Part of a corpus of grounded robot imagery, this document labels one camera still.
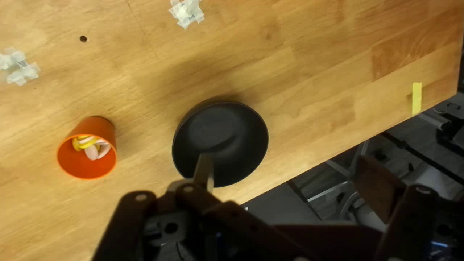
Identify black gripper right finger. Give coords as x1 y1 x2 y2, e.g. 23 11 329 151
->
352 154 439 261

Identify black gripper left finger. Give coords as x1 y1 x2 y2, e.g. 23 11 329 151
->
91 152 229 261

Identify orange plastic cup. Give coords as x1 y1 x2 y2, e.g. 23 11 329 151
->
55 114 119 181

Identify white toy piece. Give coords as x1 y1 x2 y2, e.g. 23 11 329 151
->
86 139 113 162

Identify yellow toy pieces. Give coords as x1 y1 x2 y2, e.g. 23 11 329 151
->
71 135 96 152

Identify black bowl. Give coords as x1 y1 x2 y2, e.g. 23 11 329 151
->
171 98 270 188

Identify yellow tape strip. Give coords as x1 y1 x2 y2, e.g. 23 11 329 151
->
410 81 425 116

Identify white taped clear stick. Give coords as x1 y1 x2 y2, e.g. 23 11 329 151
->
167 0 206 30
0 46 41 87

